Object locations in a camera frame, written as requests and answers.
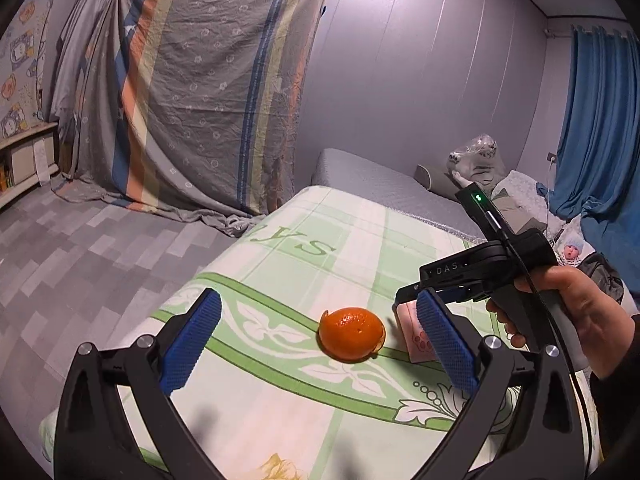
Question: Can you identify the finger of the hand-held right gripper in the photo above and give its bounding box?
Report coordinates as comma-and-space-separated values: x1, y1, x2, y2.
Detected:
394, 282, 489, 315

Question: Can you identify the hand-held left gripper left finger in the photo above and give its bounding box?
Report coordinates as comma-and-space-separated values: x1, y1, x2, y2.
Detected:
52, 289, 223, 480

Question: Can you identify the pink paw print packet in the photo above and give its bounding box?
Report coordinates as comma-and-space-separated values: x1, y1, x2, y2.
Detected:
395, 302, 444, 365

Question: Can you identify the person's right hand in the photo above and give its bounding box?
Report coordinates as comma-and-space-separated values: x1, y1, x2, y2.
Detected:
484, 264, 632, 381

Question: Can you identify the grey quilted bed cover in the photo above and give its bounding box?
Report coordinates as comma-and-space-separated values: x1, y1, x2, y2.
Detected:
311, 148, 484, 241

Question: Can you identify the dark backpack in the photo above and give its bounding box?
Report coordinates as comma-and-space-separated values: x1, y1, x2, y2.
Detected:
575, 252, 627, 307

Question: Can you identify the grey pillow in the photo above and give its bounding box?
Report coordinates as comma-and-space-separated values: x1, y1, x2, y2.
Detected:
491, 187, 522, 218

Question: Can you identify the plain grey cloth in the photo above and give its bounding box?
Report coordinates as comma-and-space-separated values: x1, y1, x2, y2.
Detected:
50, 0, 129, 182

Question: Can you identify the white paper slip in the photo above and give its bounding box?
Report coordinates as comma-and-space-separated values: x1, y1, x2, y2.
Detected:
32, 142, 52, 184

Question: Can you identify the cartoon printed wall cloth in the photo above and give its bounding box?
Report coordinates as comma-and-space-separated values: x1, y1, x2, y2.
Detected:
0, 0, 57, 144

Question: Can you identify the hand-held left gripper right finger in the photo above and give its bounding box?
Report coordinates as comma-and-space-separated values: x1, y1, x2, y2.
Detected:
410, 291, 589, 480

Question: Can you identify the low wooden shelf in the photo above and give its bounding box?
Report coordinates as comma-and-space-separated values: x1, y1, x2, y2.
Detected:
0, 121, 61, 209

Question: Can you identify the orange tangerine peel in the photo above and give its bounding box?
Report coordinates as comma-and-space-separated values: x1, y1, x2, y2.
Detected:
318, 306, 387, 363

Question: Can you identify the white quilted pillow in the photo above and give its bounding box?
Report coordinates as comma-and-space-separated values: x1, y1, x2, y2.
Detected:
495, 170, 552, 233

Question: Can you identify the blue curtain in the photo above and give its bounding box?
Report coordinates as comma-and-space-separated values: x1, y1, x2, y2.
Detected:
546, 25, 640, 311

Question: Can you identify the striped grey bed sheet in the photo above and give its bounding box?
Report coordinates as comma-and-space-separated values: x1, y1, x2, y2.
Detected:
50, 0, 334, 220

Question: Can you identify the baby photo pillow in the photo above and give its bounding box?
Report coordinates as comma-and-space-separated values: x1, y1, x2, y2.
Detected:
552, 230, 589, 269

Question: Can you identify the person's right forearm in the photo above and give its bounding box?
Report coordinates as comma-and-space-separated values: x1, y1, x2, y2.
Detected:
587, 312, 640, 467

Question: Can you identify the dark grey cushion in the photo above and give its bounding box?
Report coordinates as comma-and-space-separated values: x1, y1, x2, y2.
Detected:
414, 162, 467, 204

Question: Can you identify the black cable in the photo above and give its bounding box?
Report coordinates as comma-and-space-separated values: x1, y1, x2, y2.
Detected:
485, 210, 599, 476

